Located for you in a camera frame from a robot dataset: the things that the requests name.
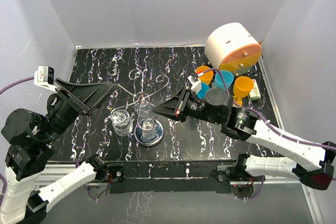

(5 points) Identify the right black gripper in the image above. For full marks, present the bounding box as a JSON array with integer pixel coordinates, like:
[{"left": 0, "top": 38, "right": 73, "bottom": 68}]
[{"left": 153, "top": 87, "right": 222, "bottom": 125}]

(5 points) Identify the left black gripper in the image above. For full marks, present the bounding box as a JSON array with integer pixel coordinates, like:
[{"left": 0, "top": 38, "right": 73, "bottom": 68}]
[{"left": 41, "top": 76, "right": 117, "bottom": 143}]

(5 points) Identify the blue wine glass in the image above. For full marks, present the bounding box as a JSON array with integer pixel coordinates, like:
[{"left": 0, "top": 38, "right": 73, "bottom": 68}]
[
  {"left": 196, "top": 82, "right": 209, "bottom": 99},
  {"left": 214, "top": 70, "right": 234, "bottom": 89}
]

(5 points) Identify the clear ribbed wine glass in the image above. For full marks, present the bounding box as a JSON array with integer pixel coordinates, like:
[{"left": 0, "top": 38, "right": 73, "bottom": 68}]
[{"left": 134, "top": 101, "right": 156, "bottom": 142}]

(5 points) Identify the yellow wine glass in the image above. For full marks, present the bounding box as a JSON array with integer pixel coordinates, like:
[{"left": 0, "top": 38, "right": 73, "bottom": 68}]
[
  {"left": 196, "top": 66, "right": 214, "bottom": 85},
  {"left": 233, "top": 76, "right": 254, "bottom": 106}
]

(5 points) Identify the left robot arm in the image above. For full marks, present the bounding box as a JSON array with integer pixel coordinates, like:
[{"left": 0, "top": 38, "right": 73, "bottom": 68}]
[{"left": 1, "top": 78, "right": 114, "bottom": 223}]

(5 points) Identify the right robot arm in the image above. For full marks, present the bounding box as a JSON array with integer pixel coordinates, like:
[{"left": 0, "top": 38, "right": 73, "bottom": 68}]
[{"left": 152, "top": 88, "right": 335, "bottom": 190}]

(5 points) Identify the white and orange appliance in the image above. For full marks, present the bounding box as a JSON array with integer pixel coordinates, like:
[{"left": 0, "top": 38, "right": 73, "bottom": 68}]
[{"left": 205, "top": 23, "right": 262, "bottom": 77}]

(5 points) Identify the black front base bar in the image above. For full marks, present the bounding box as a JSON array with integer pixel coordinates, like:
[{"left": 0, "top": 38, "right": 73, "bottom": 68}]
[{"left": 108, "top": 160, "right": 234, "bottom": 194}]

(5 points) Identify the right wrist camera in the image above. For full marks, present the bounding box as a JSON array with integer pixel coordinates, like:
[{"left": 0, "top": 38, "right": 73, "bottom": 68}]
[{"left": 187, "top": 73, "right": 202, "bottom": 94}]

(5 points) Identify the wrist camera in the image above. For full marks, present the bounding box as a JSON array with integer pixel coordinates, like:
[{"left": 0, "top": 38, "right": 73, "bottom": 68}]
[
  {"left": 187, "top": 73, "right": 202, "bottom": 94},
  {"left": 34, "top": 66, "right": 56, "bottom": 92}
]

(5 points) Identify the chrome wire glass rack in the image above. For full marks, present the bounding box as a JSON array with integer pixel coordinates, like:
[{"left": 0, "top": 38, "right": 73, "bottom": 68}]
[{"left": 111, "top": 68, "right": 164, "bottom": 148}]

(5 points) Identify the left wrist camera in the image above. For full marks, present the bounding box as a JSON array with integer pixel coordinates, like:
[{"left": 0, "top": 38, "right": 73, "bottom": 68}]
[{"left": 34, "top": 66, "right": 56, "bottom": 92}]

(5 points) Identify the cream switch box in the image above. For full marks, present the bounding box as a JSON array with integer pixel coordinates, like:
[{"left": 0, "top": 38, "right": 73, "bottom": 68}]
[{"left": 248, "top": 79, "right": 261, "bottom": 101}]

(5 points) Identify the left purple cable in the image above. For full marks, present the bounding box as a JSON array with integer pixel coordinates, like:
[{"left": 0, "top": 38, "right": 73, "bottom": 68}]
[{"left": 0, "top": 76, "right": 36, "bottom": 196}]

